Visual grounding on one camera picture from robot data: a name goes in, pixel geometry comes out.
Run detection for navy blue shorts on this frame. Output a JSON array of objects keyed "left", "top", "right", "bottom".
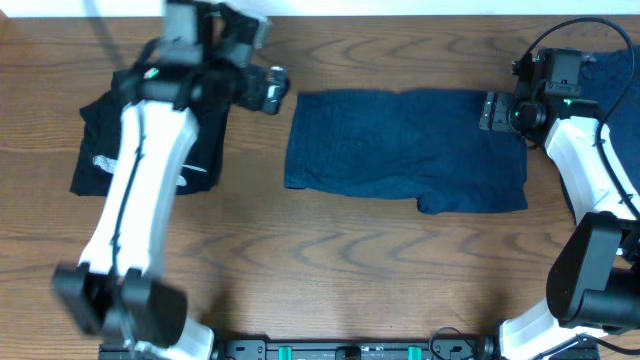
[{"left": 284, "top": 89, "right": 528, "bottom": 215}]

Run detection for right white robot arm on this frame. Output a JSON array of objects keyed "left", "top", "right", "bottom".
[{"left": 476, "top": 92, "right": 639, "bottom": 359}]

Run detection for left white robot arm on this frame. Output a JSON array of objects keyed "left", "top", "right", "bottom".
[{"left": 52, "top": 61, "right": 290, "bottom": 359}]

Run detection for navy clothes pile right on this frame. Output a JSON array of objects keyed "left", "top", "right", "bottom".
[{"left": 559, "top": 47, "right": 640, "bottom": 221}]

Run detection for folded black shorts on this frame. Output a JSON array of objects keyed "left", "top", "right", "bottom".
[{"left": 70, "top": 70, "right": 230, "bottom": 196}]

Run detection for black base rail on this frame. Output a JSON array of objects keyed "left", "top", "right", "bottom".
[{"left": 213, "top": 338, "right": 484, "bottom": 360}]

